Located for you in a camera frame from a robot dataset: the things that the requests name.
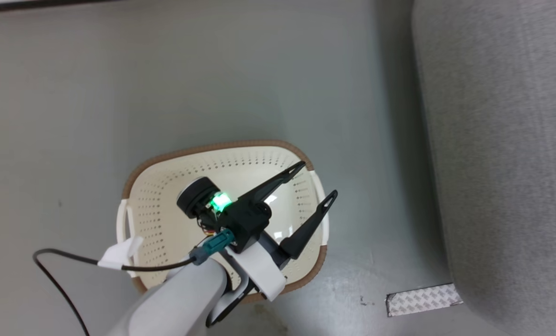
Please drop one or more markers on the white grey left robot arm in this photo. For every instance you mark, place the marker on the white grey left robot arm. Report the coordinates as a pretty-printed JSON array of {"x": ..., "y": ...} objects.
[{"x": 175, "y": 303}]

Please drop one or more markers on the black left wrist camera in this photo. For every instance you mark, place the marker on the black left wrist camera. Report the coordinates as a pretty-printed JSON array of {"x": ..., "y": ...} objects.
[{"x": 196, "y": 198}]

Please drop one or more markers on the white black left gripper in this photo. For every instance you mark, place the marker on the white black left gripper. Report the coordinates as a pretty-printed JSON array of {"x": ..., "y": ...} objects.
[{"x": 247, "y": 226}]

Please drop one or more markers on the silver patterned floor tape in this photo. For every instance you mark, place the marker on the silver patterned floor tape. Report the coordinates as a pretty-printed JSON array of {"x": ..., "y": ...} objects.
[{"x": 422, "y": 298}]

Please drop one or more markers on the cream perforated laundry basket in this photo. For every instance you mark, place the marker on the cream perforated laundry basket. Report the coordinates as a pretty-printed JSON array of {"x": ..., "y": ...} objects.
[{"x": 165, "y": 205}]

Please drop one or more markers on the grey fabric sofa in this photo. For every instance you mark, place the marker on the grey fabric sofa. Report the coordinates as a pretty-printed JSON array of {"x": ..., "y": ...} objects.
[{"x": 511, "y": 154}]

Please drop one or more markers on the white and black baseboard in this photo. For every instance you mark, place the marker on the white and black baseboard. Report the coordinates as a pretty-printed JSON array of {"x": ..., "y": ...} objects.
[{"x": 35, "y": 3}]

